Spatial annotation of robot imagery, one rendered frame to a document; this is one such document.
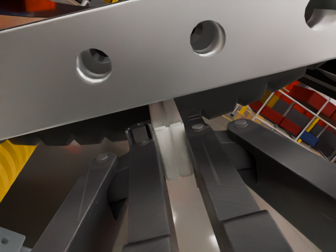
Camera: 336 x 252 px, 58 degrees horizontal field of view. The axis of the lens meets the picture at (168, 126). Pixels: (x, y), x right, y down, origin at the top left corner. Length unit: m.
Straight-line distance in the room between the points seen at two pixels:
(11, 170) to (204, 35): 0.18
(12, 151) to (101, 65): 0.14
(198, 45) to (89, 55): 0.06
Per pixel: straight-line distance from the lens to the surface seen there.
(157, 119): 0.15
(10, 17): 0.22
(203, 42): 0.16
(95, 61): 0.16
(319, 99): 4.93
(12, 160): 0.27
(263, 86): 0.23
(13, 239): 0.64
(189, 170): 0.15
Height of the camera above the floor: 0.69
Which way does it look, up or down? 16 degrees down
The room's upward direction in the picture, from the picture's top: 34 degrees clockwise
